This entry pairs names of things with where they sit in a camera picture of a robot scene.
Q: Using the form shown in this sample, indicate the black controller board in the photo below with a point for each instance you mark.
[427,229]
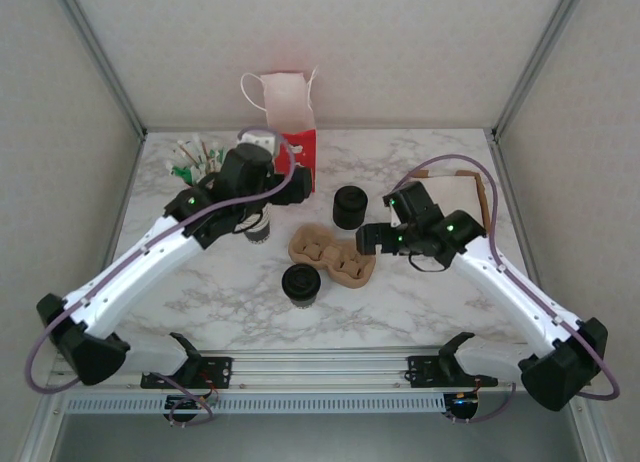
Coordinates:
[186,407]
[462,407]

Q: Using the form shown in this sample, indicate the stack of black lids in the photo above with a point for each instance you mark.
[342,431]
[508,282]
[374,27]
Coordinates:
[350,209]

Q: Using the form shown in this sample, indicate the stack of paper cups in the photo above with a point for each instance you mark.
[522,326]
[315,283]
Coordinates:
[259,229]

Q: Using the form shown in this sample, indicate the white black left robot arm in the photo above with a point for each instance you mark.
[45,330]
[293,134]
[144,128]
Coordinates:
[140,267]

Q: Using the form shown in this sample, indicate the brown pulp cup carrier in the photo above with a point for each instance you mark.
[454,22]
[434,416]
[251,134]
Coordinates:
[325,254]

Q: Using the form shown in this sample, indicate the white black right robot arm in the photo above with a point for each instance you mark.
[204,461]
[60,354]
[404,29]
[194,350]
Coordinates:
[515,292]

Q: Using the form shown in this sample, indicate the white wrapped stir stick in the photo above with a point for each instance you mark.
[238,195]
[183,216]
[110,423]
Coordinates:
[181,146]
[196,143]

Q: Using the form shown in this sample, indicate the aluminium frame post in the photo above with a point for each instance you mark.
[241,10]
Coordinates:
[100,57]
[540,57]
[42,432]
[592,432]

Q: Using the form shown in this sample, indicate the aluminium lower frame post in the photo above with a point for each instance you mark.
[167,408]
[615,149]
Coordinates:
[42,432]
[592,432]

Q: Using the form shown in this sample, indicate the red white paper gift bag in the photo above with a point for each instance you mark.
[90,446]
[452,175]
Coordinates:
[305,147]

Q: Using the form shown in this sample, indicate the aluminium front rail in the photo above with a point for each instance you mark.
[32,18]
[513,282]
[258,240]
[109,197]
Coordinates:
[320,369]

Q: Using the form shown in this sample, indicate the aluminium side rail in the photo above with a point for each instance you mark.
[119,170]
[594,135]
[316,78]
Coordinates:
[509,192]
[124,202]

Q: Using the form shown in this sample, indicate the green sugar packet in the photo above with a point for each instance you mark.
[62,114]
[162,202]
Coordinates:
[217,157]
[179,171]

